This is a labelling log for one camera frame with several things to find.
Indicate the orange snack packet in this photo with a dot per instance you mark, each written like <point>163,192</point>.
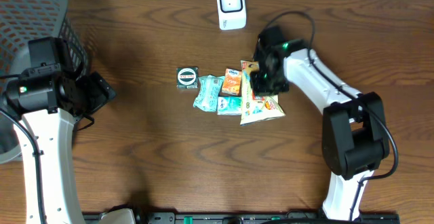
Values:
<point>232,82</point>

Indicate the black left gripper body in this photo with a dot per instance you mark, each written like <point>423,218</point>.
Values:
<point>100,90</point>

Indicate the white blue snack bag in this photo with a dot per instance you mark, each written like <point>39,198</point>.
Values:
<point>256,108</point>

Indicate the small teal white packet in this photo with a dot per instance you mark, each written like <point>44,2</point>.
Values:
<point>229,105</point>

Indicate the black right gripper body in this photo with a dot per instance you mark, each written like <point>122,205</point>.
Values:
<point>262,82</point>

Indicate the white barcode scanner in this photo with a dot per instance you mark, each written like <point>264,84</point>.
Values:
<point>232,14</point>

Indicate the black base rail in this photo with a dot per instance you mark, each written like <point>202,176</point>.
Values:
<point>293,216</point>

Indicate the round white red lid cup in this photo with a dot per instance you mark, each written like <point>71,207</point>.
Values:
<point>187,78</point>

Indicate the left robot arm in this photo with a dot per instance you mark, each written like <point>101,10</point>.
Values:
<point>44,104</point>

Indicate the green snack packet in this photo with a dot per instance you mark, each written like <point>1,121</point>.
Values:
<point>207,98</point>

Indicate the grey plastic mesh basket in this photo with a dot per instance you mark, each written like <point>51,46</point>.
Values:
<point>25,20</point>

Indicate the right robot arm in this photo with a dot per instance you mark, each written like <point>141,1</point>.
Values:
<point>353,138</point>

